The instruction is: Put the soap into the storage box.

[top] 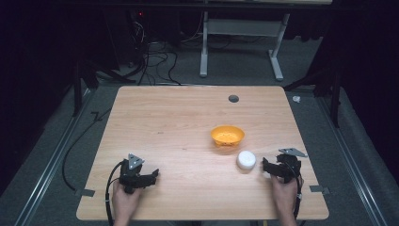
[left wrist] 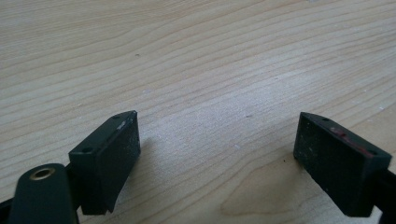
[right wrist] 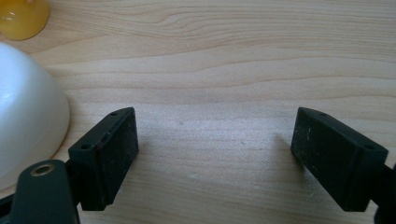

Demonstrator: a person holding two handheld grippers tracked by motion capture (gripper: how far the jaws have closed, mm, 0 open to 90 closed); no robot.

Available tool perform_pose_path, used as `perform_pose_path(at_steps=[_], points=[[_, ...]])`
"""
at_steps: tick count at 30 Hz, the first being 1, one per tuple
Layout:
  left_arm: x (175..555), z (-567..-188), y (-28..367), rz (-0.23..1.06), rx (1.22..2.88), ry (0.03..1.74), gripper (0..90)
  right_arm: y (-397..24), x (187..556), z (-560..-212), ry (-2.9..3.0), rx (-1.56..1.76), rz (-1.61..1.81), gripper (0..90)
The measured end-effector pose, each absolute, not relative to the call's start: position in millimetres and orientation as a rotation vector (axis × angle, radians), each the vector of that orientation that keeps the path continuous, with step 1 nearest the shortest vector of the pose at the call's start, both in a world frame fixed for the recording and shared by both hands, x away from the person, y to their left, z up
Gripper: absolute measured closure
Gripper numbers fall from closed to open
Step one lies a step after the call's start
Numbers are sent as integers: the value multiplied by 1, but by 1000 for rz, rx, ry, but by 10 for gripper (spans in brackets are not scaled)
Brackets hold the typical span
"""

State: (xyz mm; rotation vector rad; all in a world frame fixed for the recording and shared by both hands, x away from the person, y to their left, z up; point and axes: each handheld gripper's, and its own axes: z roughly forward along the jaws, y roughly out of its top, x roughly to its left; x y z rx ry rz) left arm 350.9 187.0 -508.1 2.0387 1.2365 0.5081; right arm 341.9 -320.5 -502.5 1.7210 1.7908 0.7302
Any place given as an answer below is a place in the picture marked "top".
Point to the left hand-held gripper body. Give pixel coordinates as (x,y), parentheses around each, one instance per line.
(131,175)

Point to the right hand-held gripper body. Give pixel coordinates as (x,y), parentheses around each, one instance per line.
(289,164)

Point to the person's left hand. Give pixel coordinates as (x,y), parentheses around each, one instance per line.
(125,201)

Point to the person's right hand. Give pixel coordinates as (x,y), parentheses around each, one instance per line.
(284,194)

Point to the white round lid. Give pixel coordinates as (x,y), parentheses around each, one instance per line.
(246,159)

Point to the grey tape strip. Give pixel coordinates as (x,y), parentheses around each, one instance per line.
(319,189)
(85,192)

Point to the orange plastic bowl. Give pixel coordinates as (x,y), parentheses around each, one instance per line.
(227,135)

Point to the small white floor object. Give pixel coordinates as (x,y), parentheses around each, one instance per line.
(296,99)

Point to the black metal stand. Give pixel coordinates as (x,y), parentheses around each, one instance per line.
(77,91)
(335,94)

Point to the dark computer tower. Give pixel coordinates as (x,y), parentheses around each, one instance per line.
(128,34)

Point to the metal floor rail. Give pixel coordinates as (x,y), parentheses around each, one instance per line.
(348,166)
(50,169)

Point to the white metal desk frame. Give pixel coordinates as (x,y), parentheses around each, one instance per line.
(241,27)

